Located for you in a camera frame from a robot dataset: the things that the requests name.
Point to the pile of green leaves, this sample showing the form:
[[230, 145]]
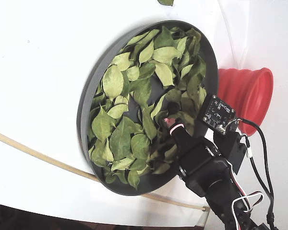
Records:
[[120, 141]]

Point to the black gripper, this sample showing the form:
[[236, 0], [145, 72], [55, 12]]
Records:
[[193, 156]]

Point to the grey round shallow bowl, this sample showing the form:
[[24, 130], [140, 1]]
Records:
[[207, 72]]

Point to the dark blueberry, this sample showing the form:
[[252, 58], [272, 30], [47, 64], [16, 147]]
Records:
[[173, 107]]

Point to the single stray green leaf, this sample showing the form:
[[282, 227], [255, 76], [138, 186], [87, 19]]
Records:
[[166, 2]]

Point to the black camera circuit board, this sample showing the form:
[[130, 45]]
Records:
[[216, 112]]

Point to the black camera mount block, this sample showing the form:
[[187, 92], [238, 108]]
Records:
[[232, 148]]

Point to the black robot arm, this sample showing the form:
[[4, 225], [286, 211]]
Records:
[[225, 210]]

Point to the red collapsible silicone cup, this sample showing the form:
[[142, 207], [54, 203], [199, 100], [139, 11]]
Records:
[[240, 83]]

